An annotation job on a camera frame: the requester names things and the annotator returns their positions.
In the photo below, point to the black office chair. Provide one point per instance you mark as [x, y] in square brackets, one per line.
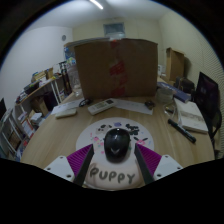
[208, 96]

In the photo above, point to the large brown cardboard box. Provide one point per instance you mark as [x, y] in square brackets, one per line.
[100, 70]

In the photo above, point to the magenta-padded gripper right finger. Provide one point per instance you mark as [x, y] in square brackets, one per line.
[165, 166]

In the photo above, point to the wooden shelf unit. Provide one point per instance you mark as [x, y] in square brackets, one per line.
[23, 113]

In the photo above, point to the blue book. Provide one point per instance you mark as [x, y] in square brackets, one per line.
[180, 95]

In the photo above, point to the black computer mouse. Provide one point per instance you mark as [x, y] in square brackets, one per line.
[116, 145]

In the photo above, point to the white remote control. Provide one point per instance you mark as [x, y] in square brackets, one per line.
[101, 106]

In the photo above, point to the printed beige mouse pad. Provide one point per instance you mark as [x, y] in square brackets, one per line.
[111, 175]

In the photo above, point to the clear plastic container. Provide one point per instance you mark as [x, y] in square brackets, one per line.
[165, 95]

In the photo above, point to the ceiling tube light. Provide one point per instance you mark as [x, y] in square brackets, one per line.
[96, 4]

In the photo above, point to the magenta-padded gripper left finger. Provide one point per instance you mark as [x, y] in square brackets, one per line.
[61, 166]

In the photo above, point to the window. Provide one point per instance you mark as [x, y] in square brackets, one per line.
[114, 30]

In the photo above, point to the round wall clock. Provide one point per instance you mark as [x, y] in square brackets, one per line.
[64, 37]

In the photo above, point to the white paper sheet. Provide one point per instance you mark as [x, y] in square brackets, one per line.
[133, 106]
[65, 106]

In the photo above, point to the white open book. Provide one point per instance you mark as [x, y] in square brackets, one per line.
[191, 116]

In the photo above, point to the tall open cardboard box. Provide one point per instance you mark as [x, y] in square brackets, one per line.
[175, 65]

